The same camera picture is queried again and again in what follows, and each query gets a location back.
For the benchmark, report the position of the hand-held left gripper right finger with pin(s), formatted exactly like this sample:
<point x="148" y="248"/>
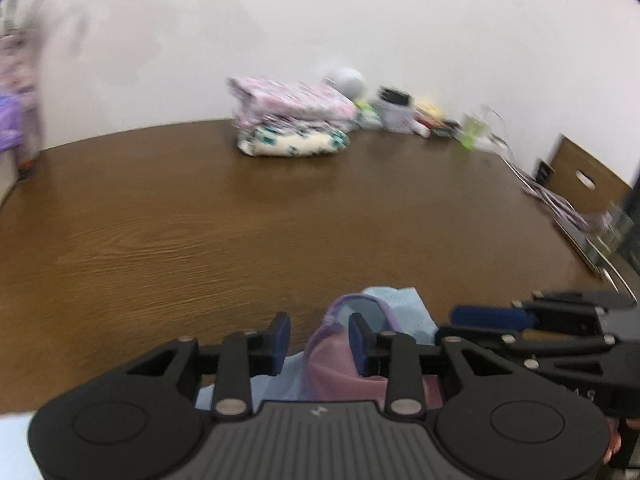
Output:
<point x="357" y="345"/>

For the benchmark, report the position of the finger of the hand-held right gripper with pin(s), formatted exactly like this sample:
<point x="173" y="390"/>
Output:
<point x="490" y="317"/>
<point x="560" y="349"/>

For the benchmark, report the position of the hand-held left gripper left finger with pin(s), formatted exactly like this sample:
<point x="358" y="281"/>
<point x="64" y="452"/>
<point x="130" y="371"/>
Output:
<point x="281" y="345"/>

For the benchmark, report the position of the pink and blue mesh shirt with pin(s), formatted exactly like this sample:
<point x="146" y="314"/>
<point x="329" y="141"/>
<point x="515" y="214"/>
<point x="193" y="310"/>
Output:
<point x="340" y="375"/>

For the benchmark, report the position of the person's right hand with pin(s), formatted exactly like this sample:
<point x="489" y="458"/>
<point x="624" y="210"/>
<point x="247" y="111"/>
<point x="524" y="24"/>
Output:
<point x="614" y="442"/>

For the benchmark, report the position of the small black device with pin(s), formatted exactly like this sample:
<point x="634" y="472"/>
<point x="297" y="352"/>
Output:
<point x="544" y="172"/>

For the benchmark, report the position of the brown cardboard box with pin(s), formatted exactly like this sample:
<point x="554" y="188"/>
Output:
<point x="585" y="180"/>

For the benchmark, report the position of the clear green bottle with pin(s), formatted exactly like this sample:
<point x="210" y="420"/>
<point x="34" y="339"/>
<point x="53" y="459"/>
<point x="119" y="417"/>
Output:
<point x="471" y="130"/>

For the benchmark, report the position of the black box with white print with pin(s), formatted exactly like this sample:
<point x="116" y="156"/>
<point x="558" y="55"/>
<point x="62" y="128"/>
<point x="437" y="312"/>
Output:
<point x="447" y="129"/>

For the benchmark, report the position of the small white tube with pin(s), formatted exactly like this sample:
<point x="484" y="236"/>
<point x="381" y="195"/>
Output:
<point x="421" y="129"/>

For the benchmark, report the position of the cream green-flowered folded cloth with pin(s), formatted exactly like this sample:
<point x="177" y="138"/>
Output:
<point x="290" y="142"/>

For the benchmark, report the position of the yellow and red box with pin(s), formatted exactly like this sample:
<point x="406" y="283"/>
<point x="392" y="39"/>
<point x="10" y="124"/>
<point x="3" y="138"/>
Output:
<point x="430" y="111"/>

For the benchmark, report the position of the lilac tin box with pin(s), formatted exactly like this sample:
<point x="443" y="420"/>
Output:
<point x="395" y="117"/>

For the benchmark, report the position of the white and green small box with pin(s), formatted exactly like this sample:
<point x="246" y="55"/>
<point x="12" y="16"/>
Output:
<point x="367" y="115"/>

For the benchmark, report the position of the small black box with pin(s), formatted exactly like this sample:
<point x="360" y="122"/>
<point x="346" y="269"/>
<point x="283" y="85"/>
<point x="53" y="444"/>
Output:
<point x="395" y="95"/>

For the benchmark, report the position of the pink floral folded cloth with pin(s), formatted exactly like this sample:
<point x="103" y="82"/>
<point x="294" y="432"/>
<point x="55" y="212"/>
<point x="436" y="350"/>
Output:
<point x="290" y="100"/>

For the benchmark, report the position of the white robot-shaped speaker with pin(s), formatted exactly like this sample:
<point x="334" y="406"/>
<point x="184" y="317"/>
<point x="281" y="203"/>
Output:
<point x="347" y="80"/>

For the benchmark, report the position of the lilac textured vase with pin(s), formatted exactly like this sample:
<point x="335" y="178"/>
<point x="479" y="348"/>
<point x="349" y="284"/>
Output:
<point x="27" y="85"/>

